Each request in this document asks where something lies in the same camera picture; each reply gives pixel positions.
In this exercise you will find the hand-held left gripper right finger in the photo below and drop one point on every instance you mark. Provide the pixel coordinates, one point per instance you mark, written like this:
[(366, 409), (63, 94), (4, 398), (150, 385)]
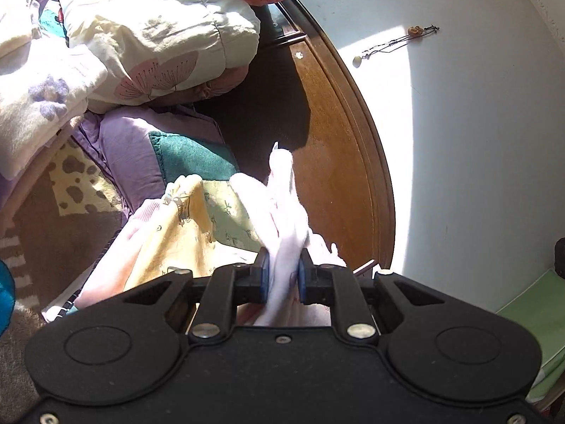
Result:
[(303, 278)]

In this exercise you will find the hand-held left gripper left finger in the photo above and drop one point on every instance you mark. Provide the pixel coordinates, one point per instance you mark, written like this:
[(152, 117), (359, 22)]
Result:
[(263, 276)]

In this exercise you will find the pink printed garment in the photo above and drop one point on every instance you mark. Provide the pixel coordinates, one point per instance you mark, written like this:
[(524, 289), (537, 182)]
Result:
[(282, 212)]

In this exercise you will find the yellow printed folded garment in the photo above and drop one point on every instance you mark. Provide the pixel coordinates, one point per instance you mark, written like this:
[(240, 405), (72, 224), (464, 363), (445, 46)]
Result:
[(190, 229)]

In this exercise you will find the brown wooden bed headboard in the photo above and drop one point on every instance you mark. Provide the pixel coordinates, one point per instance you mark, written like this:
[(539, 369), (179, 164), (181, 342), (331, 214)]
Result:
[(344, 163)]

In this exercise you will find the pink folded garment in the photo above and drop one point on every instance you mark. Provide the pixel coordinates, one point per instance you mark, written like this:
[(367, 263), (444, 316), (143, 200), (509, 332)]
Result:
[(114, 265)]

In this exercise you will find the printed cartoon blanket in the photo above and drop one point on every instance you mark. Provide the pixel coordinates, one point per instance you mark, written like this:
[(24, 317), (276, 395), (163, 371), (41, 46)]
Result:
[(79, 243)]

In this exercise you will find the purple patchwork quilt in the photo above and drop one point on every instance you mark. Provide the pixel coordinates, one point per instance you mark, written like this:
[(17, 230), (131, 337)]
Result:
[(128, 145)]

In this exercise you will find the black striped folded garment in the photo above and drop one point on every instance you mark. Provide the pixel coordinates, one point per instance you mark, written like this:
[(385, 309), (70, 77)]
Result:
[(59, 311)]

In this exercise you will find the green foam mat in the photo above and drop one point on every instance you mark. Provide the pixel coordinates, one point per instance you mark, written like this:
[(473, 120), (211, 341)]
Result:
[(534, 318)]

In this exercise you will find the beige folded blanket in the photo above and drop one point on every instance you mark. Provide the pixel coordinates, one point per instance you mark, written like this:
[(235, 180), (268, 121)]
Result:
[(26, 194)]

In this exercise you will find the cream floral quilt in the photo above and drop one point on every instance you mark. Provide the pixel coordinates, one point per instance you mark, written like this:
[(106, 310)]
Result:
[(154, 39)]

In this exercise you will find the white floral folded blanket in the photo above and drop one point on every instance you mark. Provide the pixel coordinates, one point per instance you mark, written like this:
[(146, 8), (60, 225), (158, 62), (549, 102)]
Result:
[(39, 110)]

